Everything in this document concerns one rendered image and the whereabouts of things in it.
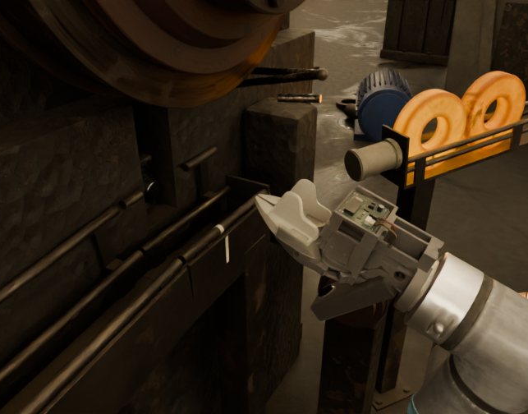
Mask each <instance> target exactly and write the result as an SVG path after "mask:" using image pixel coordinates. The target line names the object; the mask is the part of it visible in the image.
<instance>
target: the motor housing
mask: <svg viewBox="0 0 528 414"><path fill-rule="evenodd" d="M335 282H337V280H335V279H332V278H329V277H327V276H325V275H324V276H321V277H320V280H319V286H318V294H319V292H320V291H321V290H322V288H323V287H325V286H327V285H329V284H332V283H335ZM391 301H392V298H391V299H388V300H386V301H381V302H378V303H375V304H373V305H370V306H366V307H363V308H360V309H358V310H354V311H351V312H348V313H346V314H343V315H339V316H336V317H333V318H331V319H328V320H325V325H324V344H323V354H322V364H321V375H320V385H319V404H318V414H370V413H371V408H372V402H373V397H374V388H375V383H376V378H377V372H378V367H379V358H380V353H381V347H382V342H383V333H384V328H385V322H386V317H387V312H388V306H389V305H390V303H391Z"/></svg>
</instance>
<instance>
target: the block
mask: <svg viewBox="0 0 528 414"><path fill-rule="evenodd" d="M317 112H318V111H317V108H316V107H315V106H314V105H311V104H307V103H286V102H278V99H274V98H266V99H262V100H261V101H259V102H258V103H255V104H253V105H251V106H249V107H248V108H247V109H246V111H245V114H244V121H245V161H246V179H248V180H251V181H255V182H261V183H264V184H268V185H269V192H270V195H271V196H277V197H280V198H281V197H282V196H283V195H284V194H285V193H286V192H287V191H290V190H291V189H292V188H293V187H294V186H295V185H296V184H297V182H298V181H300V180H301V179H307V180H309V181H311V182H313V183H314V170H315V142H316V127H317ZM270 242H272V243H275V244H278V245H280V246H281V244H280V243H279V242H278V240H277V239H276V237H275V235H274V234H273V232H272V231H271V230H270Z"/></svg>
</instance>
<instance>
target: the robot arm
mask: <svg viewBox="0 0 528 414"><path fill-rule="evenodd" d="M364 194H367V195H369V196H371V197H373V198H375V199H376V200H378V201H380V202H382V203H383V204H385V206H384V207H383V205H379V204H377V203H376V202H374V201H372V200H371V199H369V198H367V197H365V196H364ZM255 204H256V206H257V208H258V210H259V212H260V214H261V216H262V217H263V219H264V221H265V222H266V224H267V225H268V227H269V229H270V230H271V231H272V232H273V234H274V235H275V237H276V239H277V240H278V242H279V243H280V244H281V245H282V246H283V247H284V249H285V250H286V251H287V252H288V253H289V254H290V255H291V256H292V257H293V258H294V259H295V260H297V261H298V262H299V263H301V264H302V265H304V266H306V267H308V268H310V269H312V270H314V271H316V272H317V273H318V274H320V275H321V276H324V275H325V276H327V277H329V278H332V279H335V280H337V282H335V283H332V284H329V285H327V286H325V287H323V288H322V290H321V291H320V292H319V294H318V296H317V297H316V298H315V300H314V301H313V303H312V304H311V306H310V309H311V310H312V311H313V313H314V314H315V316H316V317H317V319H318V320H320V321H324V320H328V319H331V318H333V317H336V316H339V315H343V314H346V313H348V312H351V311H355V310H358V309H360V308H363V307H366V306H370V305H373V304H375V303H378V302H381V301H386V300H388V299H391V298H394V297H395V296H396V294H397V292H400V293H399V294H398V296H397V299H396V301H395V302H394V304H393V306H394V307H395V308H397V309H398V310H400V311H401V312H403V313H404V312H406V314H405V316H404V323H405V324H407V325H408V326H410V327H411V328H413V329H414V330H416V331H417V332H419V333H421V334H423V335H424V336H425V337H427V338H429V339H430V340H432V341H433V346H432V349H431V352H430V354H429V360H428V365H427V369H426V372H425V380H424V383H423V384H422V386H421V388H420V390H419V391H418V392H417V393H414V394H413V395H412V397H411V401H410V403H409V405H408V408H407V414H523V413H525V412H526V411H527V410H528V292H523V293H517V292H515V291H513V290H512V289H511V288H509V287H506V286H505V285H503V284H501V283H500V282H498V281H496V280H494V279H493V278H491V277H489V276H487V275H486V274H484V273H483V272H481V271H480V270H478V269H476V268H475V267H473V266H471V265H469V264H467V263H466V262H464V261H463V260H460V259H458V258H457V257H456V256H454V255H451V254H450V253H448V252H447V253H444V254H442V255H441V256H440V258H439V259H438V252H439V251H440V249H441V248H442V247H443V244H444V242H443V241H440V240H439V239H438V238H436V237H433V236H432V235H430V234H428V233H427V232H425V231H423V230H421V229H419V228H418V227H416V226H414V225H413V224H411V223H408V222H407V221H406V220H404V219H402V218H400V217H398V216H396V215H395V213H396V212H397V210H398V208H399V207H397V206H396V205H393V204H392V203H390V202H388V201H386V200H385V199H383V198H381V197H379V196H378V195H376V194H374V193H372V192H371V191H368V190H366V189H365V188H364V187H362V186H359V185H358V186H357V188H356V190H355V191H351V192H350V193H349V195H348V196H347V197H346V198H345V199H344V200H343V202H342V203H341V204H340V205H339V206H338V207H337V208H336V209H335V210H334V211H333V214H332V213H331V211H330V210H329V209H327V208H325V207H324V206H322V205H321V204H320V203H319V202H318V201H317V199H316V190H315V184H314V183H313V182H311V181H309V180H307V179H301V180H300V181H298V182H297V184H296V185H295V186H294V187H293V188H292V189H291V190H290V191H287V192H286V193H285V194H284V195H283V196H282V197H281V198H280V197H277V196H273V195H263V194H258V195H257V196H256V197H255ZM319 236H321V237H322V239H321V241H320V243H315V242H314V241H315V240H316V239H317V238H318V237H319Z"/></svg>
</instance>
